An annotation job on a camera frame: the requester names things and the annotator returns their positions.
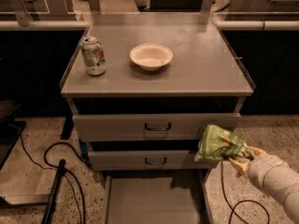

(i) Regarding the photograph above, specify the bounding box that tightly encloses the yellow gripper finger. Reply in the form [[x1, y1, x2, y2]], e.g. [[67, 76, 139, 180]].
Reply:
[[249, 147, 267, 159], [229, 158, 250, 178]]

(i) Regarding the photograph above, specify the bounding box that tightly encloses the green jalapeno chip bag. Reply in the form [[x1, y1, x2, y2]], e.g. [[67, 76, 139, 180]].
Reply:
[[194, 124, 250, 161]]

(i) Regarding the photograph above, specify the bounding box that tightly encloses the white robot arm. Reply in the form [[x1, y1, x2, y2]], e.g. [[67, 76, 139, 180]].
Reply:
[[229, 147, 299, 224]]

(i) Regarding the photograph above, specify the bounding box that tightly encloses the top grey drawer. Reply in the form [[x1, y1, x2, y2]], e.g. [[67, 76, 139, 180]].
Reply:
[[73, 113, 241, 142]]

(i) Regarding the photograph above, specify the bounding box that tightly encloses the bottom open grey drawer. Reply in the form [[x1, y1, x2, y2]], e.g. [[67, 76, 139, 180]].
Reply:
[[102, 170, 214, 224]]

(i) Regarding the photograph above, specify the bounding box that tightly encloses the grey drawer cabinet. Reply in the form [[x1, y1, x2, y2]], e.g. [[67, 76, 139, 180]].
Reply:
[[59, 12, 256, 224]]

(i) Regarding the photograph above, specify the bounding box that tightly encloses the middle grey drawer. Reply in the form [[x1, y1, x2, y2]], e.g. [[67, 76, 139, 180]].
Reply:
[[89, 150, 218, 171]]

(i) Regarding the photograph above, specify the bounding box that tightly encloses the crushed soda can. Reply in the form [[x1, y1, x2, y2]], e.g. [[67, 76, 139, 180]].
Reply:
[[80, 35, 106, 76]]

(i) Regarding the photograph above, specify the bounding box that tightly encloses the black bar on floor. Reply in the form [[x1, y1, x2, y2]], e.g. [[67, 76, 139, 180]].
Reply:
[[42, 160, 65, 224]]

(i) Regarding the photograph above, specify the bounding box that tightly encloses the dark equipment at left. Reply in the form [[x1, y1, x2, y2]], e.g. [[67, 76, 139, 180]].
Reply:
[[0, 100, 26, 169]]

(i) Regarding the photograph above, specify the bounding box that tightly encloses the black cable right floor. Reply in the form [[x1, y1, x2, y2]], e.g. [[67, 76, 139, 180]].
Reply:
[[220, 161, 271, 224]]

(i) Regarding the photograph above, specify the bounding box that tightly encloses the white horizontal rail pipe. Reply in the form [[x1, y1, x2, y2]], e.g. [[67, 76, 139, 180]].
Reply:
[[0, 20, 299, 32]]

